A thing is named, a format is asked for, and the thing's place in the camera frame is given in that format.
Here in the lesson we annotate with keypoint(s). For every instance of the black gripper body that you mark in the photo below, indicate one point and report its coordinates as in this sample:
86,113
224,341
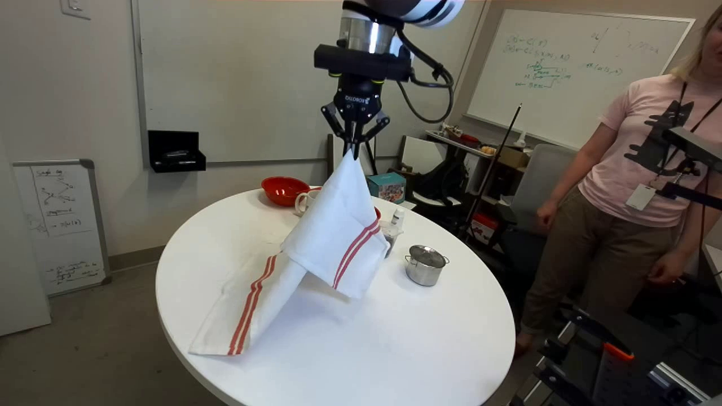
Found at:
356,93

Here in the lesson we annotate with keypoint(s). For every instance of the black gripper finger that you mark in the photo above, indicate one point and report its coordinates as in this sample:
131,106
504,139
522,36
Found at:
375,126
337,121

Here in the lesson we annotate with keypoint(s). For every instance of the white towel with red stripes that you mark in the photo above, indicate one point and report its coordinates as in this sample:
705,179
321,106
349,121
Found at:
329,226

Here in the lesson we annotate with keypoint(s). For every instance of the teal box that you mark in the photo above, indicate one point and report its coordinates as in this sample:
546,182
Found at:
385,188

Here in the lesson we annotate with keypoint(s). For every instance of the dark cluttered shelf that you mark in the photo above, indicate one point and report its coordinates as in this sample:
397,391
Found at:
451,160

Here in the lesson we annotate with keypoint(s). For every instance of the empty red bowl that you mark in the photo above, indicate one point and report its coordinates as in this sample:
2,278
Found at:
282,193

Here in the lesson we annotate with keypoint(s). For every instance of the white mug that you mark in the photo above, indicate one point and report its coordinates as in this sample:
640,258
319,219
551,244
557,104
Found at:
302,204

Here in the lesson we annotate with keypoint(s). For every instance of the glass shaker bottle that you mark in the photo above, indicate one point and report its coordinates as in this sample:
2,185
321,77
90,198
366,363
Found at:
392,226

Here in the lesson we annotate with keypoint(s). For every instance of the thin black stand pole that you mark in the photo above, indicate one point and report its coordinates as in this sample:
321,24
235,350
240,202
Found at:
492,165

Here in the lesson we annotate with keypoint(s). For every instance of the small metal pot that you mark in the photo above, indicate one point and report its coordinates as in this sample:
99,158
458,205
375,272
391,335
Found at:
424,270

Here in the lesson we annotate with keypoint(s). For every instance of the black eraser box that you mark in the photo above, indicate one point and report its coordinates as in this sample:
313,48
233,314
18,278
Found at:
175,155

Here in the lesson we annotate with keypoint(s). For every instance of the grey office chair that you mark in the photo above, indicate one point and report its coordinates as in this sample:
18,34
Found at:
542,169

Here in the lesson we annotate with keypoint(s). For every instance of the whiteboard with green writing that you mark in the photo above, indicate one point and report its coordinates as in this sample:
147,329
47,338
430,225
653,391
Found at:
555,68

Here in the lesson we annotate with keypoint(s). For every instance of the person in pink shirt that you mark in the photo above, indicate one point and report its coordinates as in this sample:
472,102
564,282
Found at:
593,239

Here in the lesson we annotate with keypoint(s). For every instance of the white id badge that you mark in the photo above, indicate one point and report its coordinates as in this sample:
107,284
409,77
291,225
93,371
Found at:
640,198

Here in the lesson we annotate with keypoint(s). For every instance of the small leaning whiteboard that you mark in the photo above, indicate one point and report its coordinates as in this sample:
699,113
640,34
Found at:
58,226

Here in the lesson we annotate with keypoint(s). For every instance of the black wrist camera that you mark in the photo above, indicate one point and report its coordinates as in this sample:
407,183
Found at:
361,63

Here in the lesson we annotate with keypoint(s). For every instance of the large white wall whiteboard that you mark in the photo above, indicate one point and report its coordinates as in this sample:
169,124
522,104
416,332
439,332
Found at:
240,75

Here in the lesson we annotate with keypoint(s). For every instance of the black camera mount rig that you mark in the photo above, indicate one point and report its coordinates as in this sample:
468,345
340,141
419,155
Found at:
666,124

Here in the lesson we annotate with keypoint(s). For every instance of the aluminium extrusion rail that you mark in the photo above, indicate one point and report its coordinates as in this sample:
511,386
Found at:
678,385

